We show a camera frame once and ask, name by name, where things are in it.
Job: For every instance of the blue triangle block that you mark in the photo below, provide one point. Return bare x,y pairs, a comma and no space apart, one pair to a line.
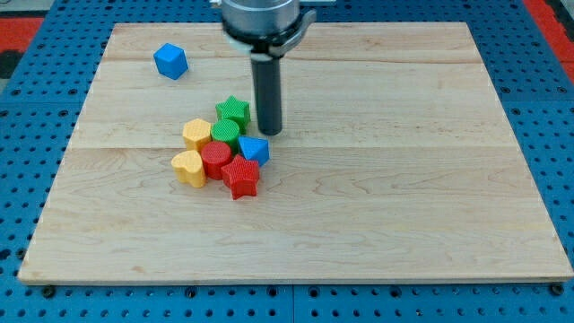
254,149

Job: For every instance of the green star block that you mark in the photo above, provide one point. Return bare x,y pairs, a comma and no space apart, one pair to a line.
235,110

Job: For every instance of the red cylinder block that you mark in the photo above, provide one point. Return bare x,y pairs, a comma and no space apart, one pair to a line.
215,155

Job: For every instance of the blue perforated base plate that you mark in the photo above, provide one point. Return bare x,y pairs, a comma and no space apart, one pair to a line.
42,101

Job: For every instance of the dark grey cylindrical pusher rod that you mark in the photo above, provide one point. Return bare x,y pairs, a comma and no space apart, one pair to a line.
266,75

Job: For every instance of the red star block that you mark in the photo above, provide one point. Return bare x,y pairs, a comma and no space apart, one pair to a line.
241,177

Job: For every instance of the yellow heart block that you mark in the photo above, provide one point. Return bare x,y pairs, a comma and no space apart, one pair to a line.
189,168

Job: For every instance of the yellow hexagon block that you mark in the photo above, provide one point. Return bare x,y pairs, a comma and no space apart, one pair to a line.
197,134

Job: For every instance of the blue cube block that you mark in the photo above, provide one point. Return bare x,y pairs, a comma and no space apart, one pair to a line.
170,61

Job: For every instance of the wooden board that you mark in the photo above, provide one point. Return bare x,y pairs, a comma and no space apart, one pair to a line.
396,165

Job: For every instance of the green cylinder block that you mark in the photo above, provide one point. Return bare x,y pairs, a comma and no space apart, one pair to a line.
226,131

